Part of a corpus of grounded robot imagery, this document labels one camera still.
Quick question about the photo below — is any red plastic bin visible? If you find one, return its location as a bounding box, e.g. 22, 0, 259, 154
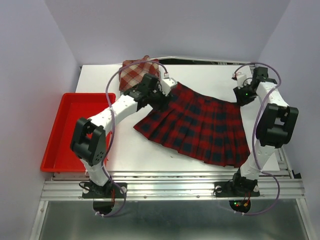
40, 92, 117, 173

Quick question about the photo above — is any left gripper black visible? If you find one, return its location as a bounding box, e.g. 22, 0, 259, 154
147, 83, 172, 114

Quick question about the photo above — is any aluminium frame rail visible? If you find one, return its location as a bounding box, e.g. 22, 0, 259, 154
30, 169, 317, 240

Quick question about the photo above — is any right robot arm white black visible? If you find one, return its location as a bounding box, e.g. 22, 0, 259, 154
230, 64, 299, 195

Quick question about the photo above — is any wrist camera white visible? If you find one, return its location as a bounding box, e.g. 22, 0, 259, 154
231, 72, 252, 89
160, 77, 178, 96

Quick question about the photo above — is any red cream plaid skirt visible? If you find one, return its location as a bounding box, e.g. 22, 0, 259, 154
119, 62, 160, 92

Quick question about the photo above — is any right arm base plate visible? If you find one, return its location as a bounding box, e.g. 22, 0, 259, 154
213, 181, 260, 198

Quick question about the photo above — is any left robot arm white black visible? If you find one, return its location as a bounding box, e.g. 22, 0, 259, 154
70, 73, 178, 197

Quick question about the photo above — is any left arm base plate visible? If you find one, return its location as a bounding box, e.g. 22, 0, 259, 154
78, 181, 127, 199

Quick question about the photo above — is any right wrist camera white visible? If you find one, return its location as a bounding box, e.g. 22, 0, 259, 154
231, 72, 252, 89

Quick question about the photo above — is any red navy plaid skirt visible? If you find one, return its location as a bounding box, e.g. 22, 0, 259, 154
134, 83, 250, 168

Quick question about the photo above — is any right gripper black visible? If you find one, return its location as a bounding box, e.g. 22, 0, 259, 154
232, 82, 258, 107

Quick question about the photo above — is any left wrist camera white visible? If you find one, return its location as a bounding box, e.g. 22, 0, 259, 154
160, 77, 178, 96

